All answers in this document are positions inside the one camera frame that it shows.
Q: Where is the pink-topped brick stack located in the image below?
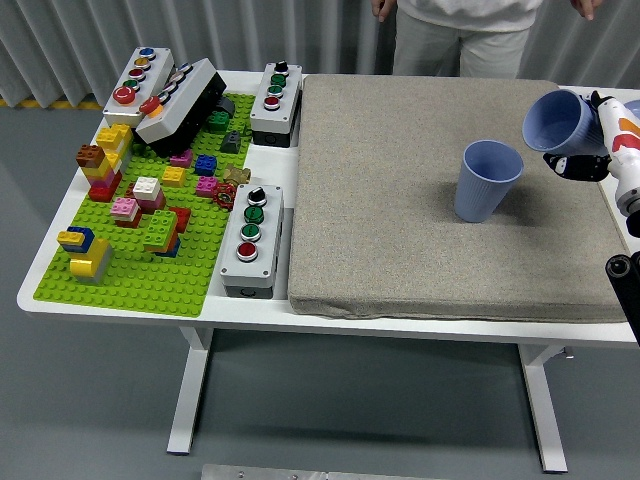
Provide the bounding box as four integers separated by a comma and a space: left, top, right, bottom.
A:
109, 196, 144, 230

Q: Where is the blue brick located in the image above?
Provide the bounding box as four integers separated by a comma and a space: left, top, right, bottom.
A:
193, 153, 219, 177

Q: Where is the blue ribbed plastic cup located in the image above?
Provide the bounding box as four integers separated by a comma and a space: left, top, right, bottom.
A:
522, 89, 601, 155
453, 139, 525, 224

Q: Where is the upright five-button control box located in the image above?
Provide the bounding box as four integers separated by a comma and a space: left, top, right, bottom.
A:
102, 47, 176, 129

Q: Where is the grey-brown cushion mat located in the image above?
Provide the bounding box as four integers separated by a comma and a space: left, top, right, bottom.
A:
287, 73, 632, 321

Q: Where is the grey pleated curtain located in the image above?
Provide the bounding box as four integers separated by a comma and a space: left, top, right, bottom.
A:
0, 0, 640, 109

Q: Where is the person's right hand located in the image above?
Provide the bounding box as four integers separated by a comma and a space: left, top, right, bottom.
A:
369, 0, 396, 24

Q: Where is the brown-topped brick stack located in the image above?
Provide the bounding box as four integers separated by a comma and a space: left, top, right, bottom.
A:
75, 143, 124, 203

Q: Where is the red brick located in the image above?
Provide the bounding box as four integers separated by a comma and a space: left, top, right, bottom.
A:
169, 206, 193, 234

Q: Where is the brass valve red handwheel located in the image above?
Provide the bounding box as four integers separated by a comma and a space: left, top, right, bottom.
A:
211, 163, 252, 211

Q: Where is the green brick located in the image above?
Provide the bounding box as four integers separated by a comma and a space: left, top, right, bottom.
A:
206, 109, 232, 133

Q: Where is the green brick baseplate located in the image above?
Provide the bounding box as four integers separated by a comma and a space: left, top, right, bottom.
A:
33, 92, 257, 319

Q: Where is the person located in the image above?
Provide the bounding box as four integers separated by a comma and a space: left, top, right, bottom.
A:
369, 0, 604, 79

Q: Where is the yellow white brick stack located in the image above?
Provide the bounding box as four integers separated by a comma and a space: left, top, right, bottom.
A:
96, 123, 135, 171

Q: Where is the yellow blue brick duck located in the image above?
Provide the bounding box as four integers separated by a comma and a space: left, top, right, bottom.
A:
56, 226, 114, 286

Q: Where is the tilted five-button control box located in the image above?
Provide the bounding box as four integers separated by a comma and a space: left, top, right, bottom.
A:
134, 57, 227, 156

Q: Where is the white-topped brick stack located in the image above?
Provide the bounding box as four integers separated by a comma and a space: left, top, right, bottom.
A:
132, 176, 167, 214

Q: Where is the four-button control box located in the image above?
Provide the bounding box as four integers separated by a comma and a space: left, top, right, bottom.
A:
219, 183, 285, 300
248, 62, 304, 149

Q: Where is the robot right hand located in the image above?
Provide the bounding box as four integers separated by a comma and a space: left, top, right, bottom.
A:
543, 89, 640, 199

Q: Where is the person's left hand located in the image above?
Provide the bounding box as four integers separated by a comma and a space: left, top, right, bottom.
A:
569, 0, 604, 21

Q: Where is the green-topped brick stack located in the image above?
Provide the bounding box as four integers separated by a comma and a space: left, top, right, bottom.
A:
142, 209, 181, 259

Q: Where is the white table leg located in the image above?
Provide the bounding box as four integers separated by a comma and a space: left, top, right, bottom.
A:
517, 343, 570, 474
166, 327, 216, 456

